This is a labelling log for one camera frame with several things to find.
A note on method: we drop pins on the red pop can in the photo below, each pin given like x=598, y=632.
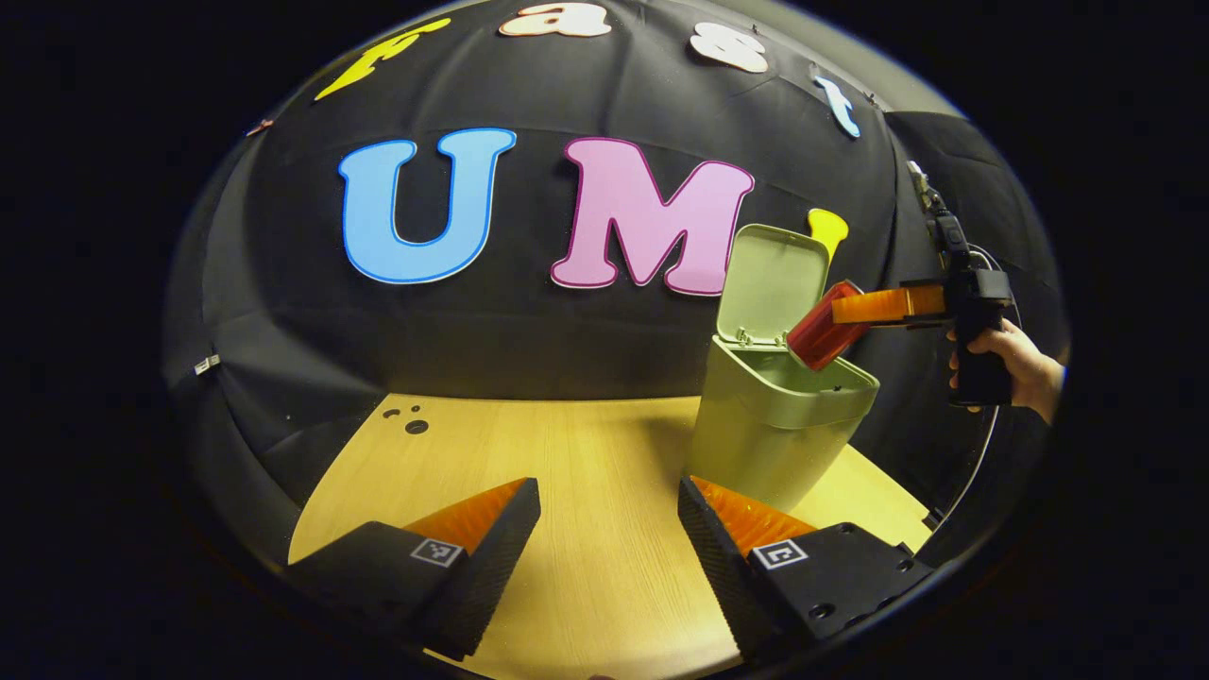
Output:
x=817, y=335

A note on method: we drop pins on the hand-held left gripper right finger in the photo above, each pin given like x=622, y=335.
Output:
x=718, y=576

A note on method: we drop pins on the red cloth clip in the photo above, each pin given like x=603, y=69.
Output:
x=260, y=127

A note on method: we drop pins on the silver cloth clip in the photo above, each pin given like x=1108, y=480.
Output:
x=207, y=365

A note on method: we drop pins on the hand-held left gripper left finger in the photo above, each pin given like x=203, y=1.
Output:
x=491, y=581

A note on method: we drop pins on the wooden desktop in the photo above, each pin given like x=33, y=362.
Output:
x=586, y=472

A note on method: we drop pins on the green desktop garbage bin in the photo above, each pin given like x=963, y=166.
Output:
x=765, y=434

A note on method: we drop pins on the black backdrop cloth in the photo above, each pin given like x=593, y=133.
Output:
x=529, y=331

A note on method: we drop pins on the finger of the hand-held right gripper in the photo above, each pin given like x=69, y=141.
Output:
x=888, y=305

